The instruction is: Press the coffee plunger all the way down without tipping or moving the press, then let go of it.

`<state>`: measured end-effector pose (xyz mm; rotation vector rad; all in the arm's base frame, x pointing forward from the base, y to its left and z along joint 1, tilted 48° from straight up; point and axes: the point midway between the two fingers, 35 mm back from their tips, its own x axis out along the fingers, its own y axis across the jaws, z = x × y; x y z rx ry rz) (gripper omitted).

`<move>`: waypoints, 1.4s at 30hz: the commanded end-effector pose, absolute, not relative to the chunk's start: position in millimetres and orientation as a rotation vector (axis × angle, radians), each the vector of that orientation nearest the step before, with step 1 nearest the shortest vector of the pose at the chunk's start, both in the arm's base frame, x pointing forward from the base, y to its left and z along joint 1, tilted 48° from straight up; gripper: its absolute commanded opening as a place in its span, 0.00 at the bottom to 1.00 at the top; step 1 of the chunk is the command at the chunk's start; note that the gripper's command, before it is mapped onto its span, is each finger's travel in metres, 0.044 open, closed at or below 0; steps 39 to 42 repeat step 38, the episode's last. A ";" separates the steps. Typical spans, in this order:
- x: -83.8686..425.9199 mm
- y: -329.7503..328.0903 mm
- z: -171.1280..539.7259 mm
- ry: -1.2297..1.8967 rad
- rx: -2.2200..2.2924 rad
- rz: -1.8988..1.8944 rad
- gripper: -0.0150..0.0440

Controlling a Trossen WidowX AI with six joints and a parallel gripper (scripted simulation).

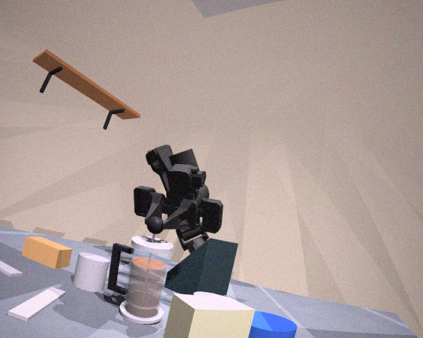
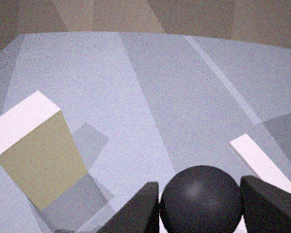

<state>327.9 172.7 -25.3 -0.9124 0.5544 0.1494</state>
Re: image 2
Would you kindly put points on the white flat bar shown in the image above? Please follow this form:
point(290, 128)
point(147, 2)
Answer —
point(259, 163)

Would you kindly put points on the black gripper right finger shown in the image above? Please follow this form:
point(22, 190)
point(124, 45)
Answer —
point(266, 207)

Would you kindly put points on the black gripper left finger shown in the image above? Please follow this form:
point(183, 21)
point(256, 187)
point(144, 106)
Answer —
point(139, 215)

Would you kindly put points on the glass french press with black handle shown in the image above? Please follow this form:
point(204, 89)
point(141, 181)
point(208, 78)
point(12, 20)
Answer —
point(201, 199)

